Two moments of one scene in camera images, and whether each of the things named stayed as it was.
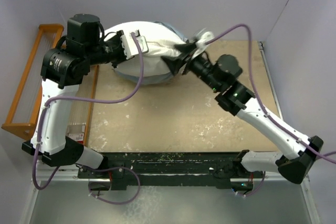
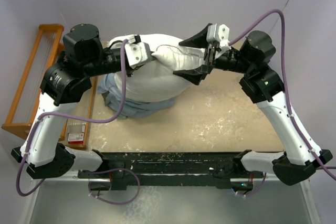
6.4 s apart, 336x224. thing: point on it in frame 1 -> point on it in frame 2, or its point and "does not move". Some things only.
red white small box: (77, 137) does not move
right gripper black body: (200, 59) -> (210, 59)
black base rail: (221, 169) does not move
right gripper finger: (174, 64) -> (196, 74)
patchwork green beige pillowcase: (162, 39) -> (113, 99)
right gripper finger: (185, 48) -> (199, 40)
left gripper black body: (112, 51) -> (112, 61)
